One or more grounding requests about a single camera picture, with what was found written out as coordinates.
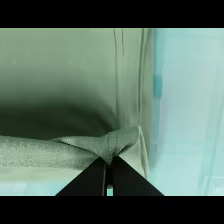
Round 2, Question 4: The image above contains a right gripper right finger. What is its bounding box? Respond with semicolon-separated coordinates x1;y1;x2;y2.
111;155;165;197

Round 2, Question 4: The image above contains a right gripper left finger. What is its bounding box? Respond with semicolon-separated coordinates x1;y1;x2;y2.
54;156;108;197

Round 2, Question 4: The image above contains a green shirt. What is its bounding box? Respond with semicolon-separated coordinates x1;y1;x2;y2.
0;28;155;188

